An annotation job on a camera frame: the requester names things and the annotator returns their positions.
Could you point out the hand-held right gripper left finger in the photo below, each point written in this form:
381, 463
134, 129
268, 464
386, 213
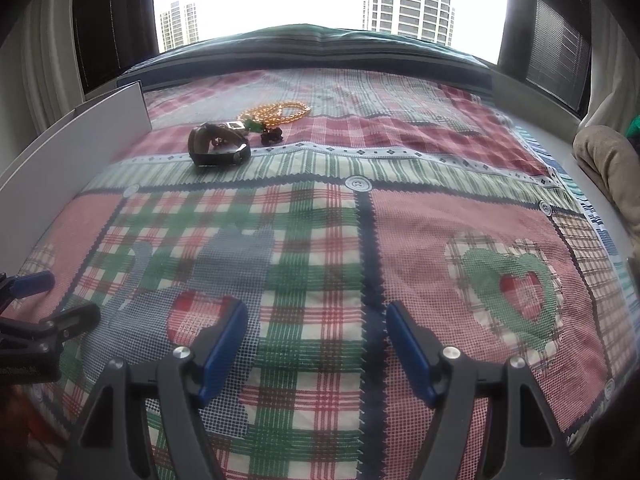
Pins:
222, 350

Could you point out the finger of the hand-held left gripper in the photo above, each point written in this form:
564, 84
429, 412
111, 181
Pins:
55, 325
32, 282

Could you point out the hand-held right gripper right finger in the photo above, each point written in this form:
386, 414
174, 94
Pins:
410, 355

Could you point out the white cardboard drawer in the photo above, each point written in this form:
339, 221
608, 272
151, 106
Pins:
60, 160

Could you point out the black wrist watch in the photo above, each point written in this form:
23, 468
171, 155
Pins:
220, 157

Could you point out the dark red flower charm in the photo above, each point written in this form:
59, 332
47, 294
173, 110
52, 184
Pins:
272, 136

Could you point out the green pendant charm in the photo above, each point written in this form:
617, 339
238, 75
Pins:
252, 126

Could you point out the patchwork plaid blanket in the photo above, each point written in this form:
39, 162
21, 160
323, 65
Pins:
320, 240

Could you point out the white curtain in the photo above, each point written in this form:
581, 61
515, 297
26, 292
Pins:
40, 60
612, 70

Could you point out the beige cushion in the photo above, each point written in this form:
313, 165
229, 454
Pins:
610, 170

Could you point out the short grey apartment tower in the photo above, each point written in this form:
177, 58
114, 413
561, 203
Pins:
177, 27

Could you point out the teal striped pillow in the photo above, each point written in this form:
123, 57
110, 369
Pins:
310, 50

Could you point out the green cloth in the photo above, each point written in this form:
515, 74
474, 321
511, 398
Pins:
634, 125

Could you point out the tall grey apartment tower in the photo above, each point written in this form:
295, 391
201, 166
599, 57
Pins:
407, 0

